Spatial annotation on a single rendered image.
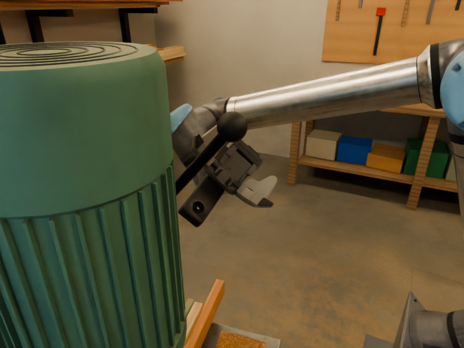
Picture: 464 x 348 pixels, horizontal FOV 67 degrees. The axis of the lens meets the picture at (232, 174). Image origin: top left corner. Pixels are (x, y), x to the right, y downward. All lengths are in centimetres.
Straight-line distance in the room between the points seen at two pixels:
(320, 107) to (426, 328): 61
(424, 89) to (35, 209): 63
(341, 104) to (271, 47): 298
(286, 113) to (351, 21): 274
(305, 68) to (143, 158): 339
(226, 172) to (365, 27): 298
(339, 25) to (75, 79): 333
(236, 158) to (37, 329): 40
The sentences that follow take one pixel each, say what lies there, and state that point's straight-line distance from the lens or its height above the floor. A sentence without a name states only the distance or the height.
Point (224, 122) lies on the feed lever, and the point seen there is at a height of 142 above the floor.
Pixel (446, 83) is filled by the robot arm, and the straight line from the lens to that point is 56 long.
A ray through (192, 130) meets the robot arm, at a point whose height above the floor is 128.
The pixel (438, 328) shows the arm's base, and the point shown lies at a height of 83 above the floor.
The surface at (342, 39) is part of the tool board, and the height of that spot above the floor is 125.
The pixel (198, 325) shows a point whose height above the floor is 94.
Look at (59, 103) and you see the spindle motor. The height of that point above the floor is 149.
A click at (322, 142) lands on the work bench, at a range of 326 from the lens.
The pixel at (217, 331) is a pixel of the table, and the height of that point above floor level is 90.
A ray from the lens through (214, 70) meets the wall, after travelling 398.
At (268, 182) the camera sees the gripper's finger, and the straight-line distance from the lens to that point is 57.
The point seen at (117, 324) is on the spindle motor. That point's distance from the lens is 33.
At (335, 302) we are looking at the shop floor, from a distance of 221.
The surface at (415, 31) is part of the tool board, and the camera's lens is 346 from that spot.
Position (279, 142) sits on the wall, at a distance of 388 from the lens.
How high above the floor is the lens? 154
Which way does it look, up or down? 26 degrees down
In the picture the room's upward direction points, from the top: straight up
